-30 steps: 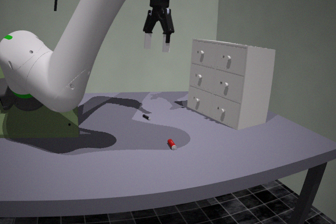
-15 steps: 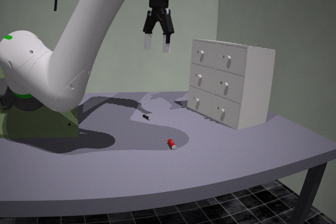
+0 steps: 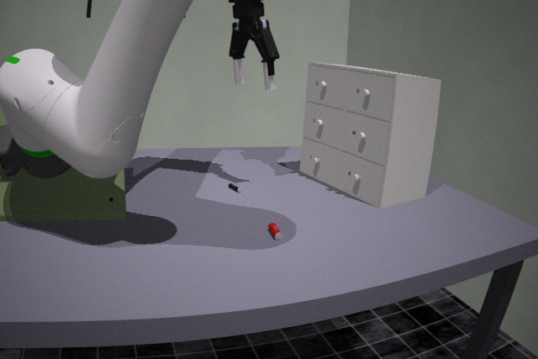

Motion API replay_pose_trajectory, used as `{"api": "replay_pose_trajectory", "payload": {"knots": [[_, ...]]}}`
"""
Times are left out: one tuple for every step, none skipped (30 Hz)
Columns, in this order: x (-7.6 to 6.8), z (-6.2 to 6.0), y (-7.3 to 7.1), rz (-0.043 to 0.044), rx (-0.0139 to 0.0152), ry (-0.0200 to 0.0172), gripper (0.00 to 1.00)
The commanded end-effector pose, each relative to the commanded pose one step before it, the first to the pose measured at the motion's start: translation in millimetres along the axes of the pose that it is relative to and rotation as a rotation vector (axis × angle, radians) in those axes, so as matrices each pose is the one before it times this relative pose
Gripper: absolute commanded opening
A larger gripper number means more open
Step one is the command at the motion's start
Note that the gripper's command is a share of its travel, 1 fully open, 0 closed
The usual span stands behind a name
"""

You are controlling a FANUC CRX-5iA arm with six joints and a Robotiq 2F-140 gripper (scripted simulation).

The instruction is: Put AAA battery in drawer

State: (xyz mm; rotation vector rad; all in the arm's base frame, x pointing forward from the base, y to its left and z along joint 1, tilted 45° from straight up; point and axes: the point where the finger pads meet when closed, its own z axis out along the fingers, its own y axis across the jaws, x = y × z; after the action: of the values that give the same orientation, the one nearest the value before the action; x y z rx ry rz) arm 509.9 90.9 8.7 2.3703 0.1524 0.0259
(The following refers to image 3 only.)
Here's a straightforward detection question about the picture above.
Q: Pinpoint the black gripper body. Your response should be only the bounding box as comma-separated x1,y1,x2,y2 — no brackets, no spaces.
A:
233,3,265,40

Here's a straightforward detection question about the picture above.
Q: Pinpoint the small white chest of drawers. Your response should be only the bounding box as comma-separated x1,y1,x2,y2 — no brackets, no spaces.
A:
299,62,441,209

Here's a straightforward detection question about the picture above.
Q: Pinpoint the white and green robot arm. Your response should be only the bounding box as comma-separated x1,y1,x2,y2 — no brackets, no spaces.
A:
0,0,193,178

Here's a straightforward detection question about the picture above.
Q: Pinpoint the grey drawer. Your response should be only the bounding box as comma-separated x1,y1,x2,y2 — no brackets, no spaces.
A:
338,151,385,205
346,71,395,119
342,112,391,163
302,138,340,185
308,66,347,107
304,103,344,146

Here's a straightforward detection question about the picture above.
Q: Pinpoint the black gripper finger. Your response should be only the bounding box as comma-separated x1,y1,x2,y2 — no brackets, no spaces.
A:
244,20,279,91
229,22,249,85

